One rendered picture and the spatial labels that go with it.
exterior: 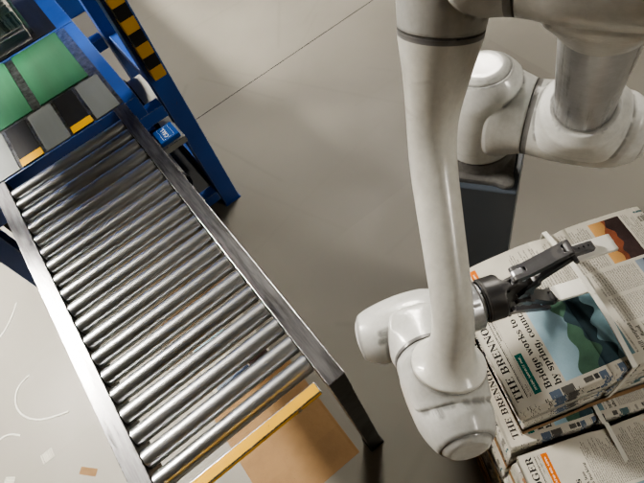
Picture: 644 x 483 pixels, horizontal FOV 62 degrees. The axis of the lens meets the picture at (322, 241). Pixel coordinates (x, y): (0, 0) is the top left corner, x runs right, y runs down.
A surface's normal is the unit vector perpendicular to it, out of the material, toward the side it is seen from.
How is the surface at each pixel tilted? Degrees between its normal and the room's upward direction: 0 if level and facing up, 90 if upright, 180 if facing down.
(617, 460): 1
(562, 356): 8
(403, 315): 13
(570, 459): 0
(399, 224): 0
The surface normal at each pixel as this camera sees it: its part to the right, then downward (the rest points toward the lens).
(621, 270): -0.10, -0.55
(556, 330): -0.34, -0.46
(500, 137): -0.36, 0.80
